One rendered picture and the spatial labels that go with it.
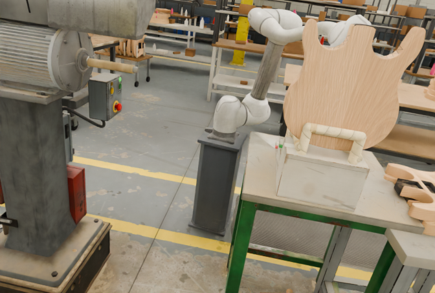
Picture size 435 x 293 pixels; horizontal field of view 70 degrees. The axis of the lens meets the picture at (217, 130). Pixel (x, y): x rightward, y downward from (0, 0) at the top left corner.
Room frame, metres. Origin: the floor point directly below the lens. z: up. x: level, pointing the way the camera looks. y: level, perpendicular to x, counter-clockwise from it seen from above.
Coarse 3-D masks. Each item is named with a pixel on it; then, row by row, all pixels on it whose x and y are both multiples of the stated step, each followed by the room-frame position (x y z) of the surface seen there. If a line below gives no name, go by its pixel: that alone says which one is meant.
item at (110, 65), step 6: (90, 60) 1.18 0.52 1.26; (96, 60) 1.18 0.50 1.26; (102, 60) 1.18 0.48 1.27; (90, 66) 1.18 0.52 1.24; (96, 66) 1.17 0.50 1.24; (102, 66) 1.17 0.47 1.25; (108, 66) 1.17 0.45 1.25; (114, 66) 1.17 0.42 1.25; (120, 66) 1.16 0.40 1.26; (126, 66) 1.16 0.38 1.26; (132, 66) 1.17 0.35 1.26; (132, 72) 1.16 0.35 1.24
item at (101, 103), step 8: (104, 72) 1.54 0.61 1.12; (96, 80) 1.39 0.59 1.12; (104, 80) 1.40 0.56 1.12; (112, 80) 1.44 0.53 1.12; (88, 88) 1.39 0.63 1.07; (96, 88) 1.39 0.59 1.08; (104, 88) 1.38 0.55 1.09; (96, 96) 1.39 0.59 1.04; (104, 96) 1.38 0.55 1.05; (112, 96) 1.42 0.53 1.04; (120, 96) 1.52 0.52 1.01; (96, 104) 1.39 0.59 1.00; (104, 104) 1.38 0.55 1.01; (112, 104) 1.43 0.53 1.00; (72, 112) 1.38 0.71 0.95; (96, 112) 1.39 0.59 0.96; (104, 112) 1.38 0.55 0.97; (112, 112) 1.42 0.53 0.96; (88, 120) 1.40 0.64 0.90; (104, 120) 1.38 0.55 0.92
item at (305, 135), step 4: (304, 128) 0.94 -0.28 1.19; (304, 132) 0.94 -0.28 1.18; (308, 132) 0.93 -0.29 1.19; (300, 136) 0.95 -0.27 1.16; (304, 136) 0.93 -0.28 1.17; (308, 136) 0.93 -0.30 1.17; (300, 140) 0.94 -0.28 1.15; (304, 140) 0.93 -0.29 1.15; (308, 140) 0.93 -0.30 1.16; (300, 144) 0.94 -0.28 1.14; (304, 144) 0.93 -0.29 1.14; (308, 144) 0.94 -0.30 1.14; (304, 148) 0.93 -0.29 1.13; (296, 152) 0.95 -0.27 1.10; (300, 152) 0.93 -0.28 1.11; (304, 152) 0.93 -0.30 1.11
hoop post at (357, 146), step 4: (360, 140) 0.91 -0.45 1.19; (364, 140) 0.92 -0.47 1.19; (356, 144) 0.92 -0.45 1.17; (360, 144) 0.91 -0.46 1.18; (352, 148) 0.93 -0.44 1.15; (356, 148) 0.92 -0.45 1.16; (360, 148) 0.91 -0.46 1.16; (352, 152) 0.92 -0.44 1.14; (356, 152) 0.91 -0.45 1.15; (360, 152) 0.92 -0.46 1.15; (352, 156) 0.92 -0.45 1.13; (356, 156) 0.91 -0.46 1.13; (348, 160) 0.93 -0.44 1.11; (352, 160) 0.92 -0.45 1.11; (356, 160) 0.91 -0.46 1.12; (356, 164) 0.92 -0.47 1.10
